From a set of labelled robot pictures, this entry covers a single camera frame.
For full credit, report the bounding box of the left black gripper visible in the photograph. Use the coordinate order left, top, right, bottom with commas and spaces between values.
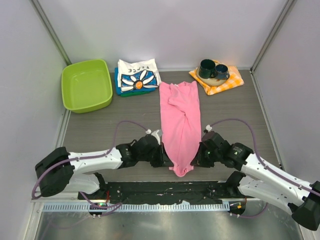
138, 141, 173, 167

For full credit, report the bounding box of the pink t shirt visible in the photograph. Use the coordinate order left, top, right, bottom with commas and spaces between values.
159, 81, 202, 177

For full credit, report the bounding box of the blue t shirt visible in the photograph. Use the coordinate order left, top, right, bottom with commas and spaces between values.
114, 67, 159, 96

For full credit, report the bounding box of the orange checkered cloth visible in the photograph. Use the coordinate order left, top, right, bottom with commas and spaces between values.
189, 59, 244, 96

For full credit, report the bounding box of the white daisy print t shirt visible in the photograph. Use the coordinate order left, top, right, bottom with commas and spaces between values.
115, 58, 162, 94

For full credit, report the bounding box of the dark blue mug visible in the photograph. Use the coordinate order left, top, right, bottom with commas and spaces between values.
215, 64, 230, 80

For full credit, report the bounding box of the dark green mug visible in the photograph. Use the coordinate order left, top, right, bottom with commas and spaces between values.
198, 59, 216, 79

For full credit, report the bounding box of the lime green plastic tub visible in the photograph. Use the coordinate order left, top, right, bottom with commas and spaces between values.
61, 59, 113, 114

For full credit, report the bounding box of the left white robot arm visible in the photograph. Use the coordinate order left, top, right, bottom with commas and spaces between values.
35, 132, 174, 200

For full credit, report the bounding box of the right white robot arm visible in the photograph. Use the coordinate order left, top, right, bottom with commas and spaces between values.
191, 131, 320, 231

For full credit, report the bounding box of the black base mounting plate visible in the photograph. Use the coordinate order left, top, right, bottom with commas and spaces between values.
86, 181, 245, 205

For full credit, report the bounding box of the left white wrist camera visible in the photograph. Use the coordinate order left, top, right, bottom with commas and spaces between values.
145, 129, 163, 145

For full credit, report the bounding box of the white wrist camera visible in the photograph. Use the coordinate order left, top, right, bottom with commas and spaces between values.
203, 124, 215, 135
145, 129, 163, 145

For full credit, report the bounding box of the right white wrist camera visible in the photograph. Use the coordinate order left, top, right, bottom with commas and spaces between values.
203, 124, 215, 135

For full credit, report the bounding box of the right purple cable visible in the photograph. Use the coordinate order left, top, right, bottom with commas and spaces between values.
203, 118, 320, 219

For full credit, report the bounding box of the purple cable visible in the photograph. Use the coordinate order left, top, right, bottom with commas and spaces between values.
31, 120, 153, 216
203, 118, 320, 219

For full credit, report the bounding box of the slotted white cable duct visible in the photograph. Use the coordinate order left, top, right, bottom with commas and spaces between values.
42, 201, 230, 213

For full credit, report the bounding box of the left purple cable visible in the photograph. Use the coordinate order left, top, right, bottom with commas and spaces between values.
31, 120, 153, 216

